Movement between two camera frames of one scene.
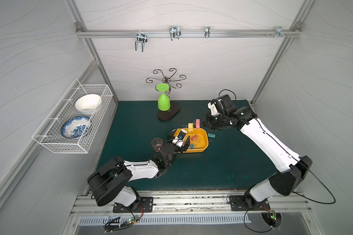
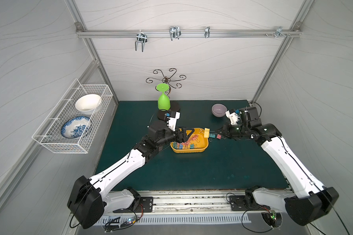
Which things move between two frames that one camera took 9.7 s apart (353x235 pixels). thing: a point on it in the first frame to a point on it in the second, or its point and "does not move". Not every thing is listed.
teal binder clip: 211,136 does not move
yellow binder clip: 190,127 to 206,133
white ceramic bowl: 87,104 does not move
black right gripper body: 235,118 to 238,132
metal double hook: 141,37 does not move
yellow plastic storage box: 198,139 does not move
